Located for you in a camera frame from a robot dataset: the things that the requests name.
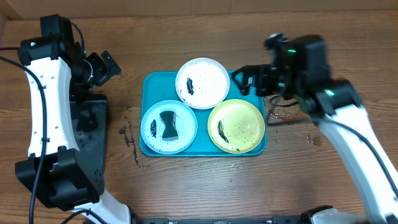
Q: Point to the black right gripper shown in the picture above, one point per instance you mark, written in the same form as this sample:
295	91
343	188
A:
259	81

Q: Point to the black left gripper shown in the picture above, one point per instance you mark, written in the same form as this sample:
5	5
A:
106	70

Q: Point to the white plate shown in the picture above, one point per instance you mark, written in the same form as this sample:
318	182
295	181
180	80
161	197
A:
202	83

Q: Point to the light blue plate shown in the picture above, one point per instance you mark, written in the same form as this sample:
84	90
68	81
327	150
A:
152	127

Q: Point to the dark green sponge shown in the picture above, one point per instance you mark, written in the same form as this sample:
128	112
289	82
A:
170	132

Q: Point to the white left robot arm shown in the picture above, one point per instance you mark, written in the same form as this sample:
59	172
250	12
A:
66	158

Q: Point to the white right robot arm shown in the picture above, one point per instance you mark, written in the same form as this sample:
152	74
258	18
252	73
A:
300	73

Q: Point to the black water tray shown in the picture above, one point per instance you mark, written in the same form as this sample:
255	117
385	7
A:
90	129

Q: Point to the yellow-rimmed plate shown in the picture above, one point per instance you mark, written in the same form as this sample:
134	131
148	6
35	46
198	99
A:
236	126

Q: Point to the cardboard backdrop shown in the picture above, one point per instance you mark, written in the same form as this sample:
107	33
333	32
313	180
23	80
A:
34	9

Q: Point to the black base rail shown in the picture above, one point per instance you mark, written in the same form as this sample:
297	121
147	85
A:
284	219

